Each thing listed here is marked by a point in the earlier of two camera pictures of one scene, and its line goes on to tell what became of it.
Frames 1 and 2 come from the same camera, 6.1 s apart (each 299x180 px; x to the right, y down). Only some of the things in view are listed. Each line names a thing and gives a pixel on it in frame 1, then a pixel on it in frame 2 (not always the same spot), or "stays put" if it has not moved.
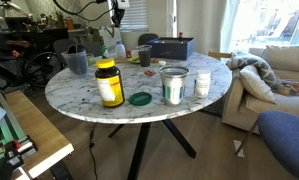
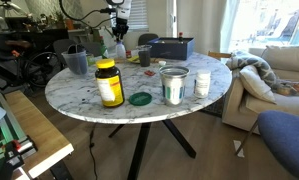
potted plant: (59, 20) stays put
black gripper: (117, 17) -> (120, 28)
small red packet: (150, 73) stays put
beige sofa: (240, 109) stays put
